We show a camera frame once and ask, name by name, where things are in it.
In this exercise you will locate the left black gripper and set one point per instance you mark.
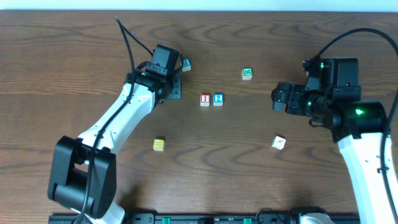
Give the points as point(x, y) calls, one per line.
point(175, 88)

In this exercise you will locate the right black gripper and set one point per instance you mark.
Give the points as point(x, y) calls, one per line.
point(288, 99)

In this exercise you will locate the red letter I block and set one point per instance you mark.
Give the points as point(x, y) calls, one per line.
point(205, 99)

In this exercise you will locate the blue number 2 block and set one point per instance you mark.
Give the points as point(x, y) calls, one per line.
point(218, 99)

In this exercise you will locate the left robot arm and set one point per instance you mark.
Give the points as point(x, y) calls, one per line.
point(83, 173)

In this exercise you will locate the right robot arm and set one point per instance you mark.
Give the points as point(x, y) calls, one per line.
point(361, 130)

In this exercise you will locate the blue letter P block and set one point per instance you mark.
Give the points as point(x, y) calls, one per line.
point(186, 65)

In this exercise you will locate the green letter R block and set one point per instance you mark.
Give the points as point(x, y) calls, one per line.
point(247, 73)

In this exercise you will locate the white block with red drawing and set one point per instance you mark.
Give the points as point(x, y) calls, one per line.
point(278, 142)

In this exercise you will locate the yellow wooden block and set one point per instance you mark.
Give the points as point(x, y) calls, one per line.
point(158, 145)

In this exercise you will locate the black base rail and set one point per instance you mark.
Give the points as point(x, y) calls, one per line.
point(149, 218)

